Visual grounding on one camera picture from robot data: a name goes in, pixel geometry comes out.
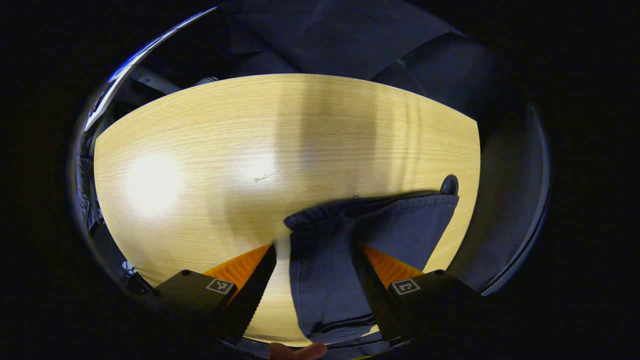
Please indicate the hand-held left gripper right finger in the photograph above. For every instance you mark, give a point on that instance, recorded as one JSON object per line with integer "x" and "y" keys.
{"x": 375, "y": 295}

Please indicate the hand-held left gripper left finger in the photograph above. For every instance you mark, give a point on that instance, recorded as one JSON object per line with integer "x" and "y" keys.
{"x": 252, "y": 295}

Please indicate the dark grey jeans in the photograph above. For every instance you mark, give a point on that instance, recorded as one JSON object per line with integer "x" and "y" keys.
{"x": 325, "y": 280}

